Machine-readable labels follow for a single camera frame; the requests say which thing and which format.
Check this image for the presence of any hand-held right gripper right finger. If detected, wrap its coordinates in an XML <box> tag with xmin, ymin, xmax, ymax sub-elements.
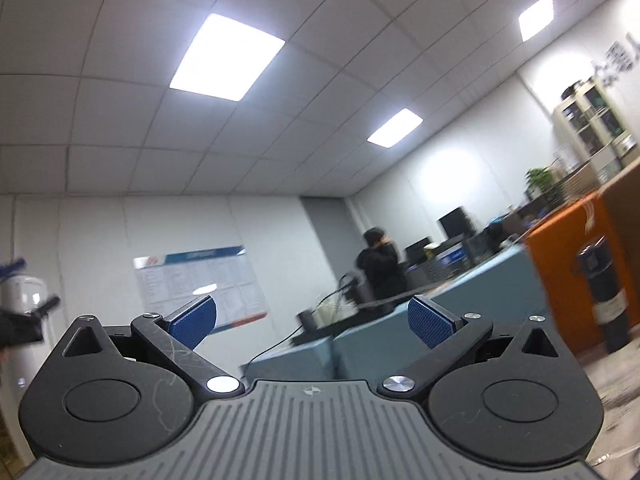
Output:
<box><xmin>376</xmin><ymin>295</ymin><xmax>562</xmax><ymax>396</ymax></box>

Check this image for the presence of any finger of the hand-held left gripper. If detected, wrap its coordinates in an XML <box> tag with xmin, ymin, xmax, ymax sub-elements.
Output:
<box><xmin>0</xmin><ymin>257</ymin><xmax>27</xmax><ymax>282</ymax></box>
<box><xmin>27</xmin><ymin>296</ymin><xmax>62</xmax><ymax>317</ymax></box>

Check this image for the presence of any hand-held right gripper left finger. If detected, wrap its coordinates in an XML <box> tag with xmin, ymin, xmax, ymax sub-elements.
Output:
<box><xmin>61</xmin><ymin>294</ymin><xmax>246</xmax><ymax>396</ymax></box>

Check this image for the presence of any blue office partition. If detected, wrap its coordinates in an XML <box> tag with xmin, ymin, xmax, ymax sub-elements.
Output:
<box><xmin>241</xmin><ymin>334</ymin><xmax>335</xmax><ymax>382</ymax></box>
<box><xmin>331</xmin><ymin>246</ymin><xmax>550</xmax><ymax>382</ymax></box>

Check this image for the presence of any dark equipment crate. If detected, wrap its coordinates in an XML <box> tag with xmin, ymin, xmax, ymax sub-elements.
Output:
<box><xmin>424</xmin><ymin>236</ymin><xmax>489</xmax><ymax>282</ymax></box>

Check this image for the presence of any black computer monitor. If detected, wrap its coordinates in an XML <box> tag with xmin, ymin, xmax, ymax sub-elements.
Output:
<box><xmin>438</xmin><ymin>206</ymin><xmax>476</xmax><ymax>239</ymax></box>

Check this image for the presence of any orange panel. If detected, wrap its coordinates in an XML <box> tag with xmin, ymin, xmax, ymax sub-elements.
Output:
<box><xmin>524</xmin><ymin>191</ymin><xmax>627</xmax><ymax>357</ymax></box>

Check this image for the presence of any dark blue cylindrical bottle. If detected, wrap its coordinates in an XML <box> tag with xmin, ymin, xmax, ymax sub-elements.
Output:
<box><xmin>574</xmin><ymin>239</ymin><xmax>631</xmax><ymax>354</ymax></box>

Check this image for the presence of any green potted plant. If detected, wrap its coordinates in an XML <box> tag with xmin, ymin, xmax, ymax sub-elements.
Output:
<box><xmin>524</xmin><ymin>166</ymin><xmax>557</xmax><ymax>200</ymax></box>

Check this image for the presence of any brown wooden board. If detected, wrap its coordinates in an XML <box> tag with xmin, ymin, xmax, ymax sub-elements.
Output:
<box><xmin>599</xmin><ymin>159</ymin><xmax>640</xmax><ymax>327</ymax></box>

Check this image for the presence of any white shelf unit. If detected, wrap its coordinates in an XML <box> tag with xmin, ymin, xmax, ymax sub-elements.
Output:
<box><xmin>551</xmin><ymin>76</ymin><xmax>640</xmax><ymax>184</ymax></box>

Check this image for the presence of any large ceiling light panel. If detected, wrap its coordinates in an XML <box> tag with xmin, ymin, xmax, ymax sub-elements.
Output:
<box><xmin>168</xmin><ymin>13</ymin><xmax>286</xmax><ymax>103</ymax></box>

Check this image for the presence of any wall poster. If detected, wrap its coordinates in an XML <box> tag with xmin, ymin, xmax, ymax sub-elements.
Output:
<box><xmin>132</xmin><ymin>244</ymin><xmax>269</xmax><ymax>334</ymax></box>

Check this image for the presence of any black cable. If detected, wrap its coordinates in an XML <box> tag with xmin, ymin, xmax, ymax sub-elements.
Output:
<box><xmin>247</xmin><ymin>272</ymin><xmax>361</xmax><ymax>366</ymax></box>

